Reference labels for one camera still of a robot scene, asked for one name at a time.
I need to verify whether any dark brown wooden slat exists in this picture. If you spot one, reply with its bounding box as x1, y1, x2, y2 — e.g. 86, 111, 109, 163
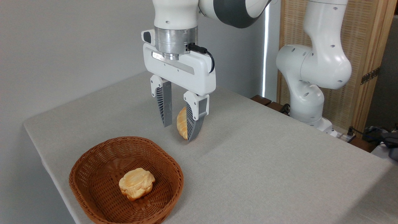
251, 95, 272, 106
267, 102, 290, 115

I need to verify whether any grey table cloth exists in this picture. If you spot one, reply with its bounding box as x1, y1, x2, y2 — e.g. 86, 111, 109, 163
23, 71, 398, 224

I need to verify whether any long golden bread roll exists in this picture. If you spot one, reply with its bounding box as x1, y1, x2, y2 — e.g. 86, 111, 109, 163
177, 107, 188, 140

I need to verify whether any white power strip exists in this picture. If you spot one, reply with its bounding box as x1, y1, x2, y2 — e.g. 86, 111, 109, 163
330, 128, 355, 142

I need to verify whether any round golden bread bun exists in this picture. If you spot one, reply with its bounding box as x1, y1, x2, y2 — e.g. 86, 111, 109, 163
119, 168, 155, 201

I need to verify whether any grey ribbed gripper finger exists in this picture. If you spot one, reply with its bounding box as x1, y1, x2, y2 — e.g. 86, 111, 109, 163
150, 75, 172, 127
183, 91, 210, 142

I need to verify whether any dark grey device with cables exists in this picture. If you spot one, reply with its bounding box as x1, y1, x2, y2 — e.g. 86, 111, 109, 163
362, 125, 398, 161

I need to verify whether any wooden rattan folding screen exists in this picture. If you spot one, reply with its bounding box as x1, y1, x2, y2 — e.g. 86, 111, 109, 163
277, 0, 398, 134

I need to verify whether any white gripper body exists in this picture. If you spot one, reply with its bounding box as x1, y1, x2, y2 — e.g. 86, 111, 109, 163
141, 30, 216, 96

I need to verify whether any brown wicker basket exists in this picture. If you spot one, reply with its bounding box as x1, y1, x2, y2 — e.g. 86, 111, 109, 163
69, 136, 184, 224

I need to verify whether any metal screen hinge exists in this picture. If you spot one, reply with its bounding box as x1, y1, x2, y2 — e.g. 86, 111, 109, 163
361, 67, 380, 85

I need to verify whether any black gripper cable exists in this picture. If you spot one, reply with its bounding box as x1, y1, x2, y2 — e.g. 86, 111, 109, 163
187, 43, 215, 73

